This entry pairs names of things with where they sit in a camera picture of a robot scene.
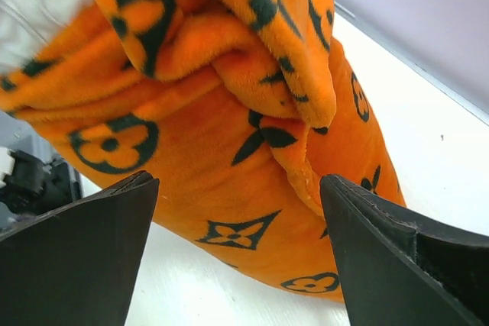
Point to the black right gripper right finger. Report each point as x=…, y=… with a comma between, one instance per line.
x=398, y=267

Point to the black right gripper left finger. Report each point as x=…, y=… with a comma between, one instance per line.
x=78, y=264

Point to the orange patterned plush pillowcase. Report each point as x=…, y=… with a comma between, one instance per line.
x=238, y=107

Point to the white pillow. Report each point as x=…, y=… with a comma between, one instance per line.
x=28, y=25

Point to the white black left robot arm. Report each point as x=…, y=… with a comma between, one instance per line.
x=32, y=187

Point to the aluminium frame rail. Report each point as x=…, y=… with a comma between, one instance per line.
x=410, y=61

